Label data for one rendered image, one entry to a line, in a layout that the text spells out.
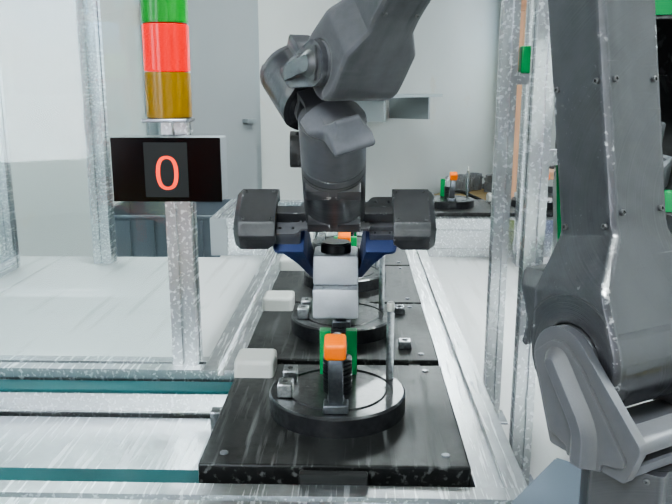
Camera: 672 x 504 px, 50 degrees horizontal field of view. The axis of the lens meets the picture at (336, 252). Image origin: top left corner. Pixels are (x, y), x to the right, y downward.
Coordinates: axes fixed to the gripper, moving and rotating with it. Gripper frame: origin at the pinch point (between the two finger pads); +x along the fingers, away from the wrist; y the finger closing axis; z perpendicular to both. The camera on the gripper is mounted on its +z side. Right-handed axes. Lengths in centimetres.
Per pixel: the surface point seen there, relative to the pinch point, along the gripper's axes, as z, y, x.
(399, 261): 42, -10, 51
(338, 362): -11.8, -0.5, 1.7
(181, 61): 18.7, 16.8, -9.6
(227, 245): 79, 32, 88
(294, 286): 27.3, 8.3, 40.3
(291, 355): 1.5, 5.9, 21.2
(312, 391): -9.8, 2.4, 10.5
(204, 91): 406, 114, 281
